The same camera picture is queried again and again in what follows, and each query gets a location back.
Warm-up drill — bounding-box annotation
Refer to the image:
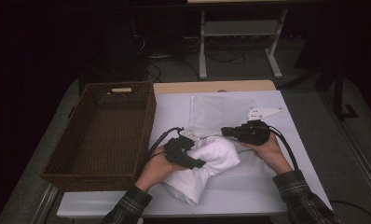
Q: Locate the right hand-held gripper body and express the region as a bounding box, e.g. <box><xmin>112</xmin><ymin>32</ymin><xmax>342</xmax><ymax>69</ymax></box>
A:
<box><xmin>236</xmin><ymin>106</ymin><xmax>283</xmax><ymax>147</ymax></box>

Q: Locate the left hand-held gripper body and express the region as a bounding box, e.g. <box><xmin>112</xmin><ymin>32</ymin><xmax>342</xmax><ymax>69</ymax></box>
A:
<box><xmin>164</xmin><ymin>125</ymin><xmax>203</xmax><ymax>167</ymax></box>

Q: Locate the white cloth garment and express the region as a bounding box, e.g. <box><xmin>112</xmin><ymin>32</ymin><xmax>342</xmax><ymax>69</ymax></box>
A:
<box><xmin>161</xmin><ymin>134</ymin><xmax>241</xmax><ymax>206</ymax></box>

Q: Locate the white cloth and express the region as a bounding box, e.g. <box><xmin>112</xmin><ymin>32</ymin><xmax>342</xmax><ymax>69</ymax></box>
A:
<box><xmin>186</xmin><ymin>94</ymin><xmax>268</xmax><ymax>175</ymax></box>

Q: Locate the brown wicker basket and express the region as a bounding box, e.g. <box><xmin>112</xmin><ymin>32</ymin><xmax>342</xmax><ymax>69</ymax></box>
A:
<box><xmin>40</xmin><ymin>81</ymin><xmax>158</xmax><ymax>192</ymax></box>

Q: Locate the person's right hand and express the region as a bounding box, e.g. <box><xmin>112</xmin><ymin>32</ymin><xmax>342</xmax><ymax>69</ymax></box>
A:
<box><xmin>239</xmin><ymin>136</ymin><xmax>294</xmax><ymax>175</ymax></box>

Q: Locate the person's left hand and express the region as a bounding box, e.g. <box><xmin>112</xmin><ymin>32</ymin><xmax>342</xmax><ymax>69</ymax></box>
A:
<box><xmin>135</xmin><ymin>153</ymin><xmax>187</xmax><ymax>192</ymax></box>

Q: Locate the wooden table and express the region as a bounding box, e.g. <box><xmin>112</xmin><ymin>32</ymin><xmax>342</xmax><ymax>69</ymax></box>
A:
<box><xmin>153</xmin><ymin>79</ymin><xmax>277</xmax><ymax>95</ymax></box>

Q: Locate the white table board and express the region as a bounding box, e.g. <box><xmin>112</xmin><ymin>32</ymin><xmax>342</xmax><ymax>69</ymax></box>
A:
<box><xmin>56</xmin><ymin>90</ymin><xmax>333</xmax><ymax>218</ymax></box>

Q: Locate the black metal stand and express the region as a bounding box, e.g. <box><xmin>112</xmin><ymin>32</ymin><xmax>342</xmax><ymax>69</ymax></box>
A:
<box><xmin>332</xmin><ymin>62</ymin><xmax>359</xmax><ymax>121</ymax></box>

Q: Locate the right hand-held gripper black cable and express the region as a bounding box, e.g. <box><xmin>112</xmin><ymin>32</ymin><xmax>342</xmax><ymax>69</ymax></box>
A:
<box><xmin>267</xmin><ymin>125</ymin><xmax>371</xmax><ymax>224</ymax></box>

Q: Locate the black floor cable tangle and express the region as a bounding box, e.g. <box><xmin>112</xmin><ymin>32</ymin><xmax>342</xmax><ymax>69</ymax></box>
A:
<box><xmin>145</xmin><ymin>43</ymin><xmax>248</xmax><ymax>82</ymax></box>

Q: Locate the white metal desk frame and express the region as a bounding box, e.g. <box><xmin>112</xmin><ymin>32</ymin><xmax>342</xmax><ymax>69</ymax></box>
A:
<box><xmin>186</xmin><ymin>0</ymin><xmax>299</xmax><ymax>80</ymax></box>

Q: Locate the aluminium frame rail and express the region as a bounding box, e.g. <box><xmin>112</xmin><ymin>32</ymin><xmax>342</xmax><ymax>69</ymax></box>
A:
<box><xmin>340</xmin><ymin>124</ymin><xmax>371</xmax><ymax>202</ymax></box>
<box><xmin>31</xmin><ymin>183</ymin><xmax>61</xmax><ymax>224</ymax></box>

